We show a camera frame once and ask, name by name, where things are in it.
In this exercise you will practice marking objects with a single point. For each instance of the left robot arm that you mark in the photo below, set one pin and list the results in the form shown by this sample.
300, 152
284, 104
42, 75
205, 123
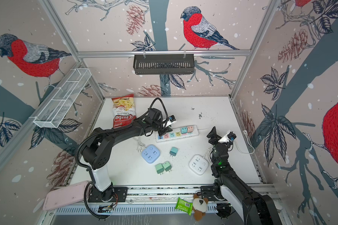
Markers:
94, 152

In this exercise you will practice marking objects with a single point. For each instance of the pink tray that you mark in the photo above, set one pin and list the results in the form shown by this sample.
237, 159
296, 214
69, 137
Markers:
64, 196

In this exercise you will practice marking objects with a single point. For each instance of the white cube power socket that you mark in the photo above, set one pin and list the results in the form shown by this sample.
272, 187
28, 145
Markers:
198, 164

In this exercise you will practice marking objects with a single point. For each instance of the black wire basket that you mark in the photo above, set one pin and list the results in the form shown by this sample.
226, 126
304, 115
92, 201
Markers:
164, 64

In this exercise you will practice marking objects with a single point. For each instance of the white power cable blue cube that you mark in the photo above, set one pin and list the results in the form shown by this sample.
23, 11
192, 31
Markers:
140, 145

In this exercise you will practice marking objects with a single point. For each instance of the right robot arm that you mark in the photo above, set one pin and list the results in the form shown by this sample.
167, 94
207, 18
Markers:
252, 207

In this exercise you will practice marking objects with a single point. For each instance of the brown white plush toy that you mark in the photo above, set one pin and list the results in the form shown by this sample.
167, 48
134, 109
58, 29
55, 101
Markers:
199, 206

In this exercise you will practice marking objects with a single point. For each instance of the white multicolour power strip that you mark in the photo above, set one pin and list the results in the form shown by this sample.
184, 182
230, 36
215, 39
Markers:
176, 135

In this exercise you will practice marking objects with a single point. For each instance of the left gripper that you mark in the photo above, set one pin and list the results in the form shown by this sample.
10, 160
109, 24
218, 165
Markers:
165, 131

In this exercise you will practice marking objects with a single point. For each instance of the green wipes packet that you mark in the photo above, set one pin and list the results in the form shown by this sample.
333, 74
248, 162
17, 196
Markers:
184, 206

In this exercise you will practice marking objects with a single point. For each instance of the blue cube power socket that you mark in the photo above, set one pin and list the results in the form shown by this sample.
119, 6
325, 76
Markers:
150, 154

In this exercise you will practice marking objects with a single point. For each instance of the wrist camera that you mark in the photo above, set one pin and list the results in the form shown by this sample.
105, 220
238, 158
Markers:
229, 137
169, 121

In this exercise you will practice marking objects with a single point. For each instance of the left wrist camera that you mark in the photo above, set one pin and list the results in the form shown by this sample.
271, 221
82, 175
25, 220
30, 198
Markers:
169, 121

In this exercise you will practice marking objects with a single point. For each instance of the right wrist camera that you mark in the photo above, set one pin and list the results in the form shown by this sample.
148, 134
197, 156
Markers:
229, 137

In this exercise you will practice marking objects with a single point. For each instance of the red white cassava chips bag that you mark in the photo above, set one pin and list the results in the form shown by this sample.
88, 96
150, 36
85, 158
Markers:
124, 111

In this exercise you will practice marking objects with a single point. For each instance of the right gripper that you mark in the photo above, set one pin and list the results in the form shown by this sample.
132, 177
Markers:
212, 136

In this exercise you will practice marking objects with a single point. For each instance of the white mesh wall basket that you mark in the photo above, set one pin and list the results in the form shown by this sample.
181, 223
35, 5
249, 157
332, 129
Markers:
56, 109

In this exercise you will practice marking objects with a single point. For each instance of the green plug adapter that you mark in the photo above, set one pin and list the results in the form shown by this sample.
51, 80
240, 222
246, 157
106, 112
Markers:
167, 166
159, 168

